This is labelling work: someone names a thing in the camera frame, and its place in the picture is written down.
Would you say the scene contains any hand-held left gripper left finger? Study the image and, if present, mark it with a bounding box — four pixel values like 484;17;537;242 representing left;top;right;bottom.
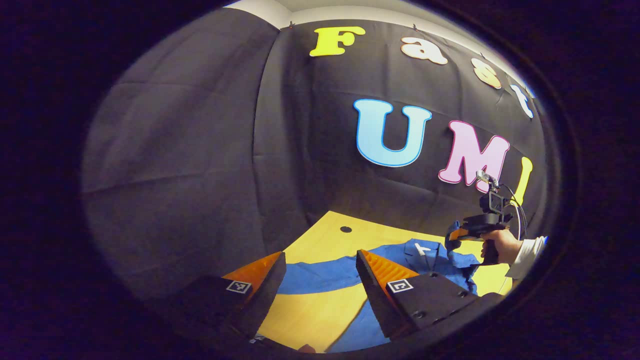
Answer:
150;251;287;343

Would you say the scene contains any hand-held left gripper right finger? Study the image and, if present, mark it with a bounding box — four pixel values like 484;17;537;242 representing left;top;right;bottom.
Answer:
355;249;506;342

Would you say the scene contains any blue button shirt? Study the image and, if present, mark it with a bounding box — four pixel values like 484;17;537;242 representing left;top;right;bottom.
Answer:
257;238;482;353

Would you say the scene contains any thin black cable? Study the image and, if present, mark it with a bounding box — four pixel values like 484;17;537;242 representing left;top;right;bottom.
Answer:
500;184;529;241

